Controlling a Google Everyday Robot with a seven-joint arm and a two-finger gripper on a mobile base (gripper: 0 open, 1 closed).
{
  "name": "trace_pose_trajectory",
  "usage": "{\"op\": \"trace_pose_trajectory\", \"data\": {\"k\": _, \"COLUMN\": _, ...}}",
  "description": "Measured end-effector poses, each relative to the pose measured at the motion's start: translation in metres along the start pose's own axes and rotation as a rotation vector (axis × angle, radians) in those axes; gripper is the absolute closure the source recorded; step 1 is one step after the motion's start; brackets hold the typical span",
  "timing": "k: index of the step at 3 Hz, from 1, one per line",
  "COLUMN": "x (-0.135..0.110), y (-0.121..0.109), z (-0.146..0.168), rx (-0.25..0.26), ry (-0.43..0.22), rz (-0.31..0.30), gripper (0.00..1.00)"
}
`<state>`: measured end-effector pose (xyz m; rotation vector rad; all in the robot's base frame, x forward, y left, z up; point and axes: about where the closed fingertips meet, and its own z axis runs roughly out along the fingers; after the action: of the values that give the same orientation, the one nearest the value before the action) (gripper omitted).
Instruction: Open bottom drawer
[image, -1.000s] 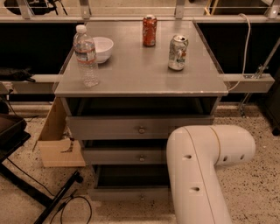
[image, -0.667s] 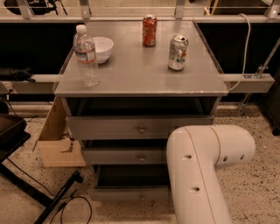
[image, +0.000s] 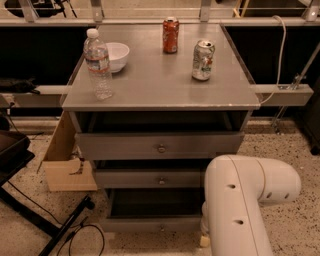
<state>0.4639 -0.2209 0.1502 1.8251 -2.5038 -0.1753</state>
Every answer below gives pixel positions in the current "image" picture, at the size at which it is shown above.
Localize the orange soda can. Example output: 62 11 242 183
162 17 179 54

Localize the black stand frame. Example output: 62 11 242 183
0 134 105 256

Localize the grey bottom drawer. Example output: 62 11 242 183
100 188 204 232

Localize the grey middle drawer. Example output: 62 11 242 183
94 168 204 188

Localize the clear plastic water bottle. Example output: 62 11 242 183
83 28 113 100

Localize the grey top drawer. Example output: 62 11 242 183
75 132 244 160

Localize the grey drawer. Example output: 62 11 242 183
94 168 204 188
100 188 204 232
75 132 244 160

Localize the white hanging cable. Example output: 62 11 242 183
259 15 288 106

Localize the grey drawer cabinet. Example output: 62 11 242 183
59 23 262 234

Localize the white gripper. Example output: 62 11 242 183
199 203 210 248

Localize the white bowl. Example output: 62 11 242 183
107 42 130 73

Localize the black floor cable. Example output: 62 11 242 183
6 179 106 256

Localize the cardboard box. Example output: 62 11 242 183
41 112 97 192

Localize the silver soda can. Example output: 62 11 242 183
192 39 215 81

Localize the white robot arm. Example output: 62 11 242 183
201 155 301 256

